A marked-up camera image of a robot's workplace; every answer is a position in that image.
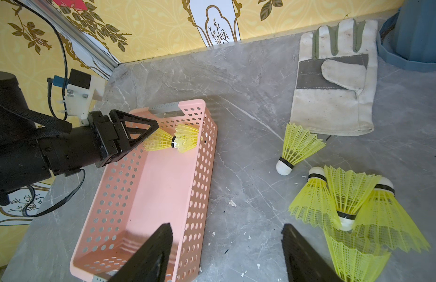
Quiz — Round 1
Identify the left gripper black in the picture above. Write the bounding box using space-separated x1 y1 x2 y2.
86 110 159 168

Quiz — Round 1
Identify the yellow shuttlecock three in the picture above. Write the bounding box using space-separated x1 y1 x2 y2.
276 122 326 176

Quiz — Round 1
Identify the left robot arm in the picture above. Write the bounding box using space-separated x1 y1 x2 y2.
0 71 159 206

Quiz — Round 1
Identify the potted plant blue pot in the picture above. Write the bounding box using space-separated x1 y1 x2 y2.
377 0 436 72

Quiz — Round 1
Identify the white grey work glove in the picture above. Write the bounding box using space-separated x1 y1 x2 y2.
290 19 378 136

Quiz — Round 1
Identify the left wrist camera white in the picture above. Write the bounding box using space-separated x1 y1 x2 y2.
59 69 106 126

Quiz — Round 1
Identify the yellow shuttlecock two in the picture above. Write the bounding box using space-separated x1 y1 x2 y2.
171 124 199 153

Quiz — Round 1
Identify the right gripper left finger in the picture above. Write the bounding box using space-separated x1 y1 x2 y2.
110 223 173 282

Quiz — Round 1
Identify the pink plastic storage basket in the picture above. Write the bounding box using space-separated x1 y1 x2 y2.
70 99 218 282

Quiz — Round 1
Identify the yellow shuttlecock four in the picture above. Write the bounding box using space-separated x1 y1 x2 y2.
288 166 341 230

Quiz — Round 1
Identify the yellow shuttlecock five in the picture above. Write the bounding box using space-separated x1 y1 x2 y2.
324 166 381 231

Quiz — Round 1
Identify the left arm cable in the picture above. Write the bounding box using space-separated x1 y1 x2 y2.
22 168 86 218

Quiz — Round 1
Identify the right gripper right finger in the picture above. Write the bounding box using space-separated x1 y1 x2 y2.
281 223 343 282

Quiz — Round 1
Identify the yellow shuttlecock seven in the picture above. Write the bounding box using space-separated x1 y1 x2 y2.
324 228 391 282

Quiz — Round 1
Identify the yellow shuttlecock six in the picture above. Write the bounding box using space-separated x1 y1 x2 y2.
353 176 431 253

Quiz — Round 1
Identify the yellow shuttlecock one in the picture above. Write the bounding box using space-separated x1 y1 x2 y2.
143 129 177 152

